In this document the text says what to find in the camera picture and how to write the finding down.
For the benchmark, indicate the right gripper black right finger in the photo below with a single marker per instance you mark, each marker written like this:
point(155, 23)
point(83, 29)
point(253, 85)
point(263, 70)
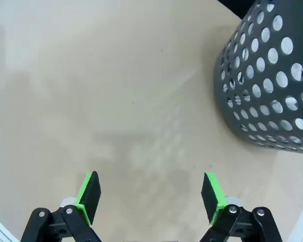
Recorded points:
point(212, 199)

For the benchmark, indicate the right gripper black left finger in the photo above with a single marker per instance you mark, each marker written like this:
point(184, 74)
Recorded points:
point(91, 196)

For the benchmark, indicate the dark grey perforated plastic basket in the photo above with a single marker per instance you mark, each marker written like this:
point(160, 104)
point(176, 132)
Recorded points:
point(262, 83)

